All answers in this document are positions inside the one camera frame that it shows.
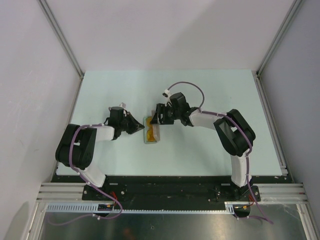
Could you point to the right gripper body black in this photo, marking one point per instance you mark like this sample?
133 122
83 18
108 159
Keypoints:
173 114

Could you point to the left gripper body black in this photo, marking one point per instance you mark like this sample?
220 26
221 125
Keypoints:
122 123

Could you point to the grey glasses case green lining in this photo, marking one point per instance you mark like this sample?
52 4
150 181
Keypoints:
156 130

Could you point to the yellow sunglasses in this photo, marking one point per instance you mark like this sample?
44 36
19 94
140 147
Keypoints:
149 136

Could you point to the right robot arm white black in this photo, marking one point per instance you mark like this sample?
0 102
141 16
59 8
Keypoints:
234 132

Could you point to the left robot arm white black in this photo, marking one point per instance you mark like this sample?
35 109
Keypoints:
77 145

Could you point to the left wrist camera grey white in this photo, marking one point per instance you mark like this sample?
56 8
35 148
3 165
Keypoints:
122 105

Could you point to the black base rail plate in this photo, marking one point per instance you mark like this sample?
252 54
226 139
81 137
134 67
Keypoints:
168 192

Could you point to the right aluminium side rail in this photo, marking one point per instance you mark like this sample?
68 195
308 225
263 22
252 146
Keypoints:
271 125

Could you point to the white slotted cable duct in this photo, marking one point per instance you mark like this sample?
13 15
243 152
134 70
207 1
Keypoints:
104 208

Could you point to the aluminium frame crossbar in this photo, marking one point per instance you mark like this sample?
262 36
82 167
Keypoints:
281 193

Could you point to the left aluminium frame post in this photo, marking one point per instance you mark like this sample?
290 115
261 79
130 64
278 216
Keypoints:
53 22

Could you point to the aluminium frame post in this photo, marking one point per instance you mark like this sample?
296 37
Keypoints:
280 34
53 22

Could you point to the right aluminium frame post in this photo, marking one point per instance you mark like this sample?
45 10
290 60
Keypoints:
280 34

